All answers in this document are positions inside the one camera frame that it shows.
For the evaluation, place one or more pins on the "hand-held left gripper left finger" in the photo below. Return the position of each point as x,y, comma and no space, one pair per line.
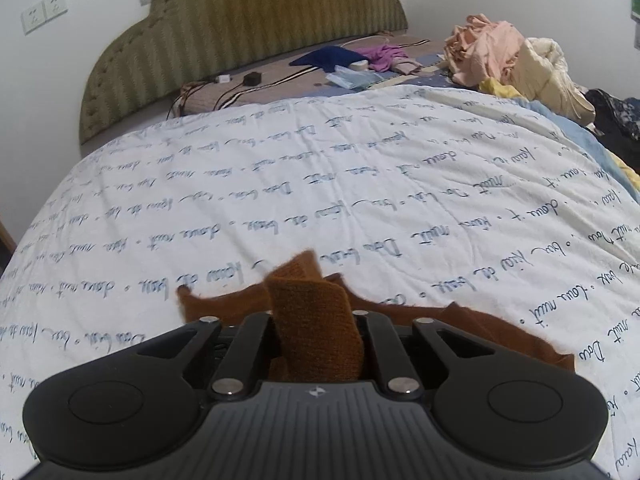
250,342

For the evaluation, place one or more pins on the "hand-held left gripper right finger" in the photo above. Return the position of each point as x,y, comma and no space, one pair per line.
378,345

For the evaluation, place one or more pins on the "brown knit garment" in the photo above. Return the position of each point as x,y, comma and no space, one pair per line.
310,320

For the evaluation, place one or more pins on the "white script-printed quilt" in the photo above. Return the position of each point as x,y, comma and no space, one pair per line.
300,170

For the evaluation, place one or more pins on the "black charger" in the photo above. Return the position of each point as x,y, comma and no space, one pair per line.
252,79

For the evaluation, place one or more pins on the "white charger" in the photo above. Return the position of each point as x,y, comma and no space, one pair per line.
222,79

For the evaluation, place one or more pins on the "blue plastic bag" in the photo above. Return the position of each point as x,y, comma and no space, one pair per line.
357,79

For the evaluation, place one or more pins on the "brown striped bed sheet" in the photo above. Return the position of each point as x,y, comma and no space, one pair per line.
280,67

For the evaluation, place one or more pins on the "small pink cloth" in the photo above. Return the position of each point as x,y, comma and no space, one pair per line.
407,67

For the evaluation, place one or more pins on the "yellow cloth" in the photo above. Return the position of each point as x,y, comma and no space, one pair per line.
502,90

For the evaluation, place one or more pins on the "purple cloth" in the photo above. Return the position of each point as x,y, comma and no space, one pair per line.
382,57

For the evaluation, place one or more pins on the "light blue sheet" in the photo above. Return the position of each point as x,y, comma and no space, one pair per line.
580,135

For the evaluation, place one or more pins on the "navy blue cloth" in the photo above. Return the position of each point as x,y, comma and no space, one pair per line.
325,57

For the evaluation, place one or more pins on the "cream quilted jacket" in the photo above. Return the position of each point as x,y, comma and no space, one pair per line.
545,80

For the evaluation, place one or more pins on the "olive striped padded headboard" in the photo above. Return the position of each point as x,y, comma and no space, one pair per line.
250,20

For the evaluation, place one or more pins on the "dark patterned cloth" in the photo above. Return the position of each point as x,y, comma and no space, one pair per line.
617,115

